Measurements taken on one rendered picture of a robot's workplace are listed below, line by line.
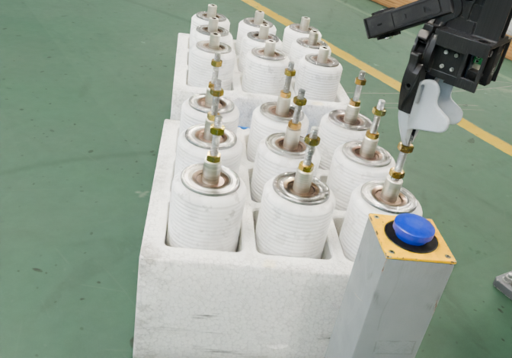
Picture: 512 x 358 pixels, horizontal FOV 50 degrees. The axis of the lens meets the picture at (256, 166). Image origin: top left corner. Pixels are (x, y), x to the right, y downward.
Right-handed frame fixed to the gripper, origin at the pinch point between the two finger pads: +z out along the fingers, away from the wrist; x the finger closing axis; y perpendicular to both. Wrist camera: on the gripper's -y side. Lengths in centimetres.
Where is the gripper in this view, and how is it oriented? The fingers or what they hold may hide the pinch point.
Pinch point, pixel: (404, 131)
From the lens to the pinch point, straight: 71.1
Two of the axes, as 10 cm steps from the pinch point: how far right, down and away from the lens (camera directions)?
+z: -1.5, 8.6, 4.9
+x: 6.4, -2.9, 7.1
